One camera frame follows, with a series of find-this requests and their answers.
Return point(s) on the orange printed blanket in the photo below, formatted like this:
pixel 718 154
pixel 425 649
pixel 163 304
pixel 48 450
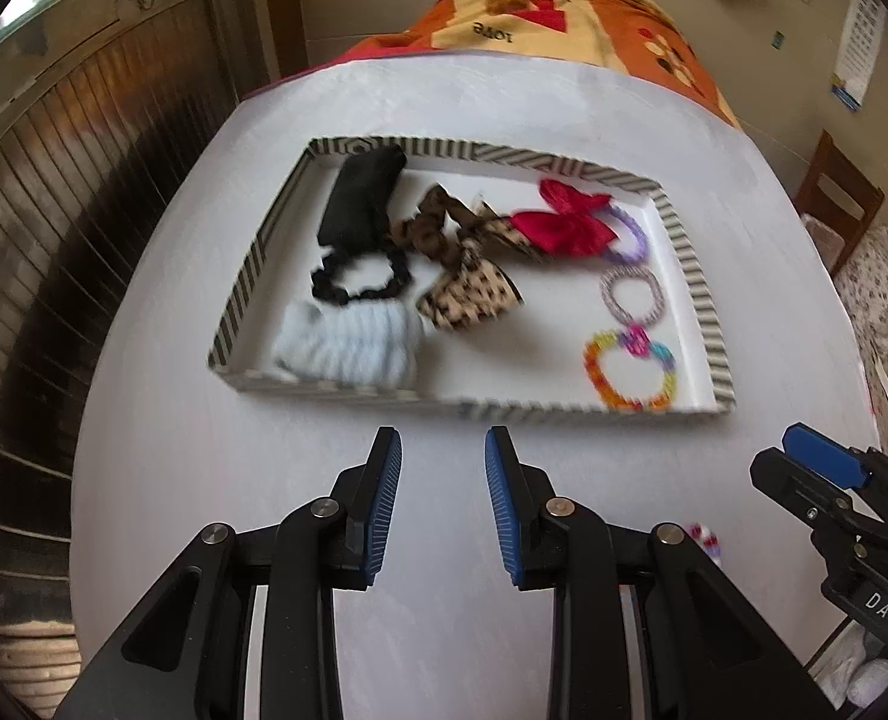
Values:
pixel 601 22

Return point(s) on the light blue fluffy headband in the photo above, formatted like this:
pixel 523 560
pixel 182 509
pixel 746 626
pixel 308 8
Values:
pixel 354 345

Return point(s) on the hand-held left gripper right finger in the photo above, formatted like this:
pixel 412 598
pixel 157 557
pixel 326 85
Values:
pixel 501 495

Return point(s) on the striped cardboard box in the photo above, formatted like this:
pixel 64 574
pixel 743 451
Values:
pixel 489 411

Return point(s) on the wall calendar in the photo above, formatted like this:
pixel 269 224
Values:
pixel 860 45

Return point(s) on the red satin bow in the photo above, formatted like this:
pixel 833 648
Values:
pixel 564 229

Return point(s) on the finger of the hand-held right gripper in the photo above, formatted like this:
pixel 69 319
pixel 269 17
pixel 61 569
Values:
pixel 823 457

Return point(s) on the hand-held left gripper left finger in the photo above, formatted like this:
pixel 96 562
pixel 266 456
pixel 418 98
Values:
pixel 384 495

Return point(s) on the black scrunchie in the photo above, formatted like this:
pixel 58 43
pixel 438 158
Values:
pixel 324 289

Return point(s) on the brown scrunchie with leopard bow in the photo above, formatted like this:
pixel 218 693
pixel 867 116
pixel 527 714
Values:
pixel 429 232

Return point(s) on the wooden slatted cabinet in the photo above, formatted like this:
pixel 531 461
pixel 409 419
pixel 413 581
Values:
pixel 76 202

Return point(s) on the wooden chair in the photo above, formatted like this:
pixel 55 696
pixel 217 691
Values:
pixel 826 165

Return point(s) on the white cloth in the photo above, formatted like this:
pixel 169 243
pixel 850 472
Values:
pixel 860 671

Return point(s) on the black cloth headband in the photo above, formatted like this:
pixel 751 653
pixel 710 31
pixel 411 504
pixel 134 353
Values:
pixel 361 195

